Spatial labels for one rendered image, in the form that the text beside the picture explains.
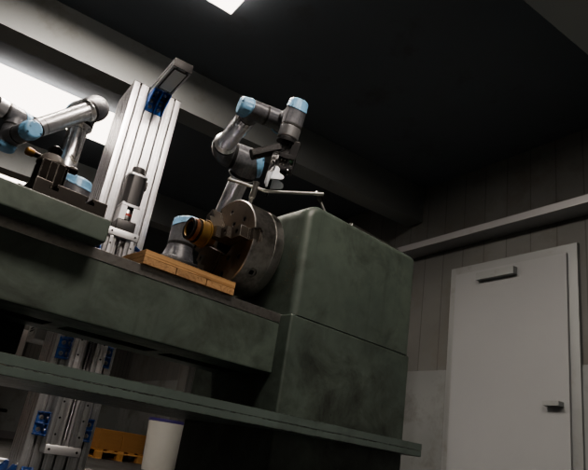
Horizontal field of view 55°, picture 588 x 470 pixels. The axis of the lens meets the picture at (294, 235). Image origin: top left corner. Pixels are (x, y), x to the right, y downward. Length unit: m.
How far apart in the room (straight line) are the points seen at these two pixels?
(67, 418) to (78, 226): 1.21
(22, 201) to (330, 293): 0.99
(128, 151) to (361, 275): 1.32
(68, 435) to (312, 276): 1.19
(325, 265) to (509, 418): 2.84
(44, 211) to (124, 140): 1.46
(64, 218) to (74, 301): 0.20
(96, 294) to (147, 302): 0.14
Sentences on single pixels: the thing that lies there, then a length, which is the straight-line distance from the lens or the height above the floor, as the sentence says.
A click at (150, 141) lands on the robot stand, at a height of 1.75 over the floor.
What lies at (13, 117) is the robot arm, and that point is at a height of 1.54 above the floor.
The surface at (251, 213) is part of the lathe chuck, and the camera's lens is 1.85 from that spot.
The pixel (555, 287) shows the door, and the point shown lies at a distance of 4.49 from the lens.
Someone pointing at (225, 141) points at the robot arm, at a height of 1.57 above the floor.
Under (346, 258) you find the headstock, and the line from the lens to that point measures 1.97.
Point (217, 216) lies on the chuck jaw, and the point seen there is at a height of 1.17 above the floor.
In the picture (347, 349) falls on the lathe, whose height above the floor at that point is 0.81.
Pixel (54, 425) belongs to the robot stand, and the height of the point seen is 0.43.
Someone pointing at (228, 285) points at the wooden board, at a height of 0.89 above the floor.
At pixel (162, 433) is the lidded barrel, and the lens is 8.13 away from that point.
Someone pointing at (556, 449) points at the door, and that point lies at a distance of 4.28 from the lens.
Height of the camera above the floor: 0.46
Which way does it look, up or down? 21 degrees up
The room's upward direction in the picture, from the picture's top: 9 degrees clockwise
